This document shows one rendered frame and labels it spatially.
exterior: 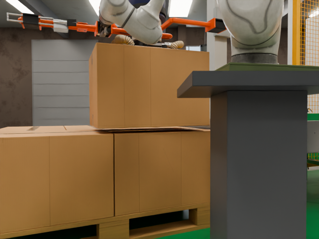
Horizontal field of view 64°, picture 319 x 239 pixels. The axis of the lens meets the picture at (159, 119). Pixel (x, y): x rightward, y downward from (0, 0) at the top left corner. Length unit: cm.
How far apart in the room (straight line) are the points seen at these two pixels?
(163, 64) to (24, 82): 1009
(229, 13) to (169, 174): 90
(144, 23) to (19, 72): 1036
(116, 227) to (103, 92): 65
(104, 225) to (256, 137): 83
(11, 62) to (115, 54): 1039
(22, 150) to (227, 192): 84
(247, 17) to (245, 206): 55
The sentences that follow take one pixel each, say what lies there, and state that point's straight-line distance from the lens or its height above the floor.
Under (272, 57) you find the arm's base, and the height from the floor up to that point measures 82.
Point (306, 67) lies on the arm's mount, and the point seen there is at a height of 76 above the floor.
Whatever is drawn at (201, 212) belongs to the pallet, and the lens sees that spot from 152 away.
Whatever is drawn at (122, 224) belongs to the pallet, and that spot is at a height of 10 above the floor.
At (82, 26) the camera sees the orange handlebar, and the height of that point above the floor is 109.
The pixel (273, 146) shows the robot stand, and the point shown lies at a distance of 87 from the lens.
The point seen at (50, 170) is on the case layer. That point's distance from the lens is 124.
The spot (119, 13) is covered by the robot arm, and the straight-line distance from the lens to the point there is 113.
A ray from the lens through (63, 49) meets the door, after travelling 1081.
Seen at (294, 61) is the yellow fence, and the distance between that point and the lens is 287.
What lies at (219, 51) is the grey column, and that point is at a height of 131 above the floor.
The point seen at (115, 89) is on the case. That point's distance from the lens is 124.
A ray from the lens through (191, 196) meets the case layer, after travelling 146.
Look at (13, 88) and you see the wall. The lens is 1143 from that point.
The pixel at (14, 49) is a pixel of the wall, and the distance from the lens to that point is 1163.
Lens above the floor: 64
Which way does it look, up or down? 1 degrees down
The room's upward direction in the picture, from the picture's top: straight up
